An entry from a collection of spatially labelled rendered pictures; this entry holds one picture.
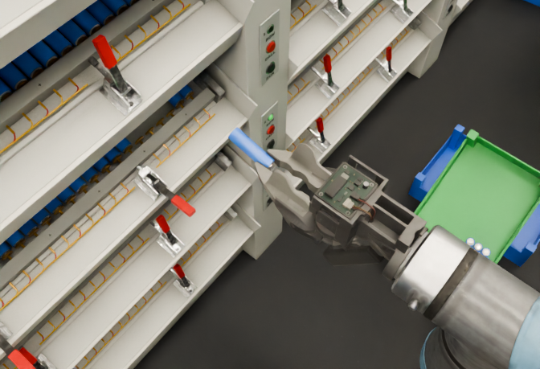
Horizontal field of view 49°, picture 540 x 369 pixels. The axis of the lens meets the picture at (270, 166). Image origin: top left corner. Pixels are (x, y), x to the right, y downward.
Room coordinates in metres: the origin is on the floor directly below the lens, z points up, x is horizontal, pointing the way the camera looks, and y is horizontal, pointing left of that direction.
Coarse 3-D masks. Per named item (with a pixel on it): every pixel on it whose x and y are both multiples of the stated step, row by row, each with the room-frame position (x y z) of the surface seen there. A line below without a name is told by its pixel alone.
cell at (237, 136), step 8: (232, 136) 0.42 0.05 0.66; (240, 136) 0.42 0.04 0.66; (240, 144) 0.41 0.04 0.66; (248, 144) 0.41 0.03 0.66; (256, 144) 0.42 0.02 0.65; (248, 152) 0.40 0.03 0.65; (256, 152) 0.40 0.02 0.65; (264, 152) 0.41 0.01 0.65; (256, 160) 0.40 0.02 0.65; (264, 160) 0.39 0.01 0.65; (272, 160) 0.40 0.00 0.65
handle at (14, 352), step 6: (0, 336) 0.20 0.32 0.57; (0, 342) 0.19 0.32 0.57; (6, 342) 0.19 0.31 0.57; (6, 348) 0.19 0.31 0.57; (12, 348) 0.19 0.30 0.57; (6, 354) 0.18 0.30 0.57; (12, 354) 0.18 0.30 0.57; (18, 354) 0.18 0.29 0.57; (12, 360) 0.17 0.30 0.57; (18, 360) 0.17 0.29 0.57; (24, 360) 0.17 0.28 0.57; (18, 366) 0.17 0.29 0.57; (24, 366) 0.17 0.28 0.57; (30, 366) 0.17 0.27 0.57
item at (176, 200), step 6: (156, 186) 0.41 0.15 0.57; (162, 186) 0.41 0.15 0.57; (162, 192) 0.40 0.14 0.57; (168, 192) 0.40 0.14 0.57; (168, 198) 0.39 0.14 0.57; (174, 198) 0.39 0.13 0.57; (180, 198) 0.39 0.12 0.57; (174, 204) 0.38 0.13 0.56; (180, 204) 0.38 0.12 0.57; (186, 204) 0.38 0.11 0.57; (186, 210) 0.37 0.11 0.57; (192, 210) 0.37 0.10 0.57
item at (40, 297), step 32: (224, 96) 0.57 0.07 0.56; (192, 128) 0.51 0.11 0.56; (224, 128) 0.52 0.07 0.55; (192, 160) 0.46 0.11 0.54; (96, 224) 0.35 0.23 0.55; (128, 224) 0.36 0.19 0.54; (64, 256) 0.31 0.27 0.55; (96, 256) 0.31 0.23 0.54; (32, 288) 0.27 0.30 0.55; (64, 288) 0.27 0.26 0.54; (0, 320) 0.23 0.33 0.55; (32, 320) 0.23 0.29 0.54; (0, 352) 0.19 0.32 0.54
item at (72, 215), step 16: (208, 96) 0.55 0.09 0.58; (192, 112) 0.52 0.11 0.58; (160, 128) 0.49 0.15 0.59; (176, 128) 0.49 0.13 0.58; (144, 144) 0.46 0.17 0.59; (160, 144) 0.46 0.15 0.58; (128, 160) 0.43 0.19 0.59; (144, 160) 0.44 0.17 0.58; (160, 160) 0.45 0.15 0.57; (112, 176) 0.41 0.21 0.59; (128, 176) 0.42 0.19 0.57; (96, 192) 0.39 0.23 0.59; (128, 192) 0.40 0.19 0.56; (80, 208) 0.36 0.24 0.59; (64, 224) 0.34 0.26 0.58; (32, 240) 0.32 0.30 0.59; (48, 240) 0.32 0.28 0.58; (16, 256) 0.29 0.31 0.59; (32, 256) 0.30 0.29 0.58; (0, 272) 0.27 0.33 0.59; (16, 272) 0.28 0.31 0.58; (0, 288) 0.26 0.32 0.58; (16, 288) 0.26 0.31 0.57
